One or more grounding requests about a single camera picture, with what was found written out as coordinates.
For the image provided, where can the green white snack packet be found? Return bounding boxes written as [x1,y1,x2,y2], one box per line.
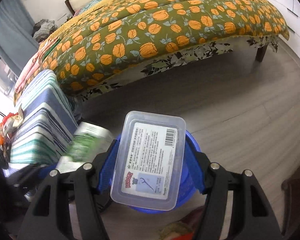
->
[56,122,114,173]

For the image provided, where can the clear plastic floss box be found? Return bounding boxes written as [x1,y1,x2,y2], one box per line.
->
[110,111,186,211]

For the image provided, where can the blue plastic trash basket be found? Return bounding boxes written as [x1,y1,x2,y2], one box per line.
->
[110,127,200,214]

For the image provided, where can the blue green striped blanket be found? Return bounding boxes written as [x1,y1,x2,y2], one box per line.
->
[10,70,78,165]

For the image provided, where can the pink folded cloth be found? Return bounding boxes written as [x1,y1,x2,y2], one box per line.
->
[14,37,60,93]

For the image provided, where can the dark wooden bed leg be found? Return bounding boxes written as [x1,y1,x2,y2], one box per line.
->
[255,45,268,62]

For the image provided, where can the black white floral bedsheet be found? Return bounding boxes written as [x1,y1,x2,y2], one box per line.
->
[76,35,279,103]

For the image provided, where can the pile of clothes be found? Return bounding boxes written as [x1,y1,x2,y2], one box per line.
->
[32,19,57,43]

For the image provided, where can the grey blue curtain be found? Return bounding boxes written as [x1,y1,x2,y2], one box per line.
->
[0,0,39,76]

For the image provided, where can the orange floral green quilt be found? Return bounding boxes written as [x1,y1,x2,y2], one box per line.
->
[13,0,290,106]

